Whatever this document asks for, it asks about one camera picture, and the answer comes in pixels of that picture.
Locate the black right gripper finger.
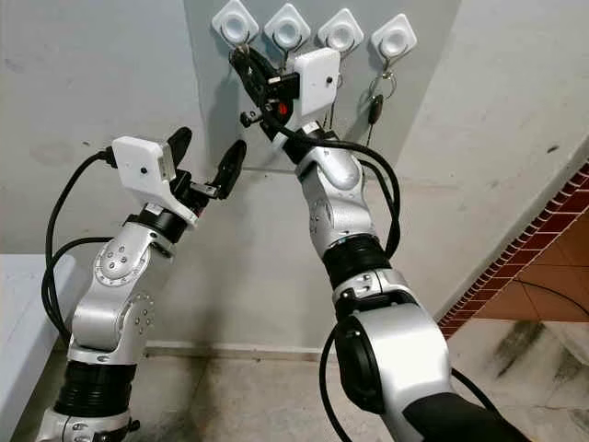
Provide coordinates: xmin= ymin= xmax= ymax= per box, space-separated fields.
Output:
xmin=241 ymin=48 xmax=284 ymax=93
xmin=228 ymin=48 xmax=271 ymax=104

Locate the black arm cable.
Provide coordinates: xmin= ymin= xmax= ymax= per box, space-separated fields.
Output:
xmin=318 ymin=322 xmax=360 ymax=442
xmin=285 ymin=124 xmax=403 ymax=263
xmin=40 ymin=150 xmax=116 ymax=346

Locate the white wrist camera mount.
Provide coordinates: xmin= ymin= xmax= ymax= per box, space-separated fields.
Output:
xmin=293 ymin=47 xmax=341 ymax=119
xmin=111 ymin=135 xmax=199 ymax=227

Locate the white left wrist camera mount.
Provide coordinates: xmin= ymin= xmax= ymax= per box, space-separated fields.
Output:
xmin=111 ymin=135 xmax=199 ymax=227

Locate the black key fob with ring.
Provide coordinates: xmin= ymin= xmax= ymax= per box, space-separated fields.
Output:
xmin=364 ymin=57 xmax=398 ymax=126

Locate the white square wall hook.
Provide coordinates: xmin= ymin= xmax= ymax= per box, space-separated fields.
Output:
xmin=263 ymin=3 xmax=312 ymax=52
xmin=318 ymin=8 xmax=365 ymax=52
xmin=370 ymin=13 xmax=419 ymax=62
xmin=211 ymin=0 xmax=260 ymax=45

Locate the grey wall panel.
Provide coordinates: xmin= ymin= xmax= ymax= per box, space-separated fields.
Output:
xmin=182 ymin=0 xmax=463 ymax=176

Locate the white marble table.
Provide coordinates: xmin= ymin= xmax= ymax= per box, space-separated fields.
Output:
xmin=0 ymin=255 xmax=56 ymax=442

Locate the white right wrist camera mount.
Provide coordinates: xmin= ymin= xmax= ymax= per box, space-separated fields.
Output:
xmin=293 ymin=47 xmax=341 ymax=119

